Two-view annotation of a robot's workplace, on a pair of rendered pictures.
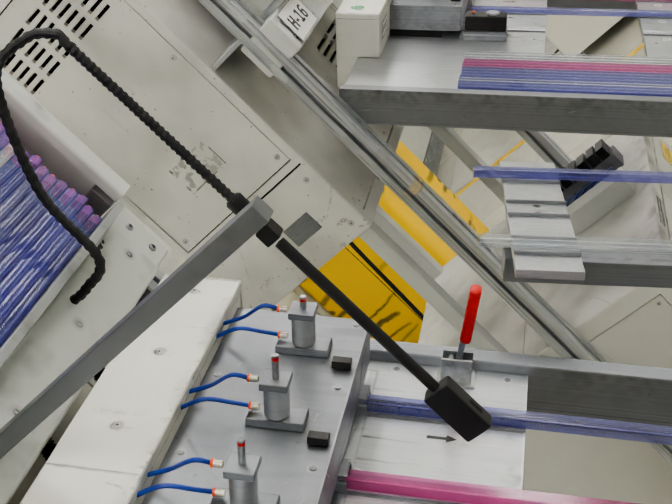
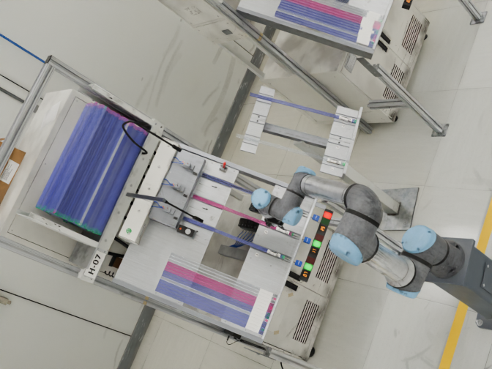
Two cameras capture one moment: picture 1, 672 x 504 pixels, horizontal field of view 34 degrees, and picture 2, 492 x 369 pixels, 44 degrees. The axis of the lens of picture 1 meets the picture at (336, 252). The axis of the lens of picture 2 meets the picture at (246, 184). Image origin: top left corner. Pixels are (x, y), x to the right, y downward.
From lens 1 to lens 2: 2.09 m
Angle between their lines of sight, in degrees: 47
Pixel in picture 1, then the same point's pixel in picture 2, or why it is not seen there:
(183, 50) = not seen: outside the picture
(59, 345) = (139, 166)
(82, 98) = not seen: outside the picture
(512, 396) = (233, 176)
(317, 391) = (188, 181)
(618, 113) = (321, 39)
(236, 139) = (205, 9)
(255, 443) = (173, 194)
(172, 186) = (186, 12)
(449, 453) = (214, 191)
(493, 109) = (283, 27)
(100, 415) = (146, 184)
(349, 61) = not seen: outside the picture
